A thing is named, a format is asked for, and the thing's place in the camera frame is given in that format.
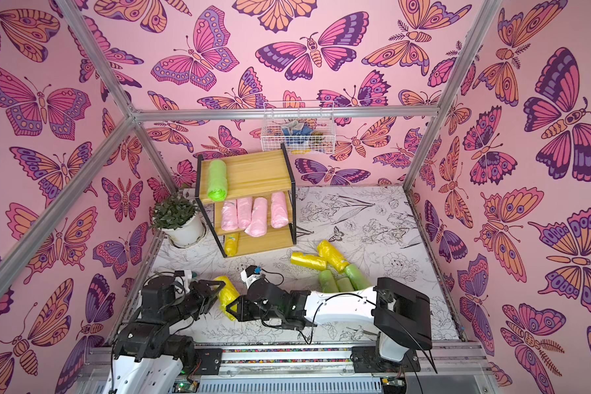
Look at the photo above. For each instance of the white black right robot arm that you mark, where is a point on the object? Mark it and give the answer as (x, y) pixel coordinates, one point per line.
(400, 313)

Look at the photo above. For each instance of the blue items in basket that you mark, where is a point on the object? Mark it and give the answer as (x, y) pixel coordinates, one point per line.
(296, 129)

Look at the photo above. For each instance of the green bag roll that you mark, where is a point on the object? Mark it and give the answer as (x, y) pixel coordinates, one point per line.
(217, 180)
(358, 280)

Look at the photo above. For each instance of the green bag roll right two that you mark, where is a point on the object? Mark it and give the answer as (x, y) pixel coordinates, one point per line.
(344, 285)

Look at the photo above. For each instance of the yellow bag roll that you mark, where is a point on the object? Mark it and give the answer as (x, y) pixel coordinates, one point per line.
(226, 296)
(309, 261)
(231, 244)
(333, 256)

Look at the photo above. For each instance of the wooden three-tier shelf black frame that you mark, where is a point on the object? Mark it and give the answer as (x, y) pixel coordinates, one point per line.
(251, 175)

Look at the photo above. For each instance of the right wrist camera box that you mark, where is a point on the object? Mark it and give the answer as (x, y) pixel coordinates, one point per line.
(251, 275)

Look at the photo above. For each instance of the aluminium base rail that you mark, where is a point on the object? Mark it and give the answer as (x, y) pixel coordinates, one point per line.
(451, 367)

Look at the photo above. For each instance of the white wire wall basket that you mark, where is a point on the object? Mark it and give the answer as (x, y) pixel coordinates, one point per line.
(320, 116)

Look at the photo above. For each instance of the potted green plant white pot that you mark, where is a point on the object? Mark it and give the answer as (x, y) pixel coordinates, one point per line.
(178, 218)

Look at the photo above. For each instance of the pink bag roll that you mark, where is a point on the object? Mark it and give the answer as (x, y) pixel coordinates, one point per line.
(259, 218)
(279, 210)
(229, 216)
(244, 212)

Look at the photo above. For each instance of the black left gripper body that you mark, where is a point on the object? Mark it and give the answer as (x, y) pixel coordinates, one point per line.
(199, 295)

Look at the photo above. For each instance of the green bag roll right one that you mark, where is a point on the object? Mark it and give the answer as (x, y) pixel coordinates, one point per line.
(327, 282)

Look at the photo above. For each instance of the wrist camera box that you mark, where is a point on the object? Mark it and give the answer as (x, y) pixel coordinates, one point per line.
(185, 275)
(251, 275)

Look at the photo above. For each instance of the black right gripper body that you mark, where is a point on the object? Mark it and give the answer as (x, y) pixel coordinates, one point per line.
(249, 305)

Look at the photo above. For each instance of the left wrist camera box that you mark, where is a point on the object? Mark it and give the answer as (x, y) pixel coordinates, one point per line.
(185, 275)

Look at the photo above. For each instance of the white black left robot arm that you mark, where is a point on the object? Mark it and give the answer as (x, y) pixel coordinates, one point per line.
(148, 354)

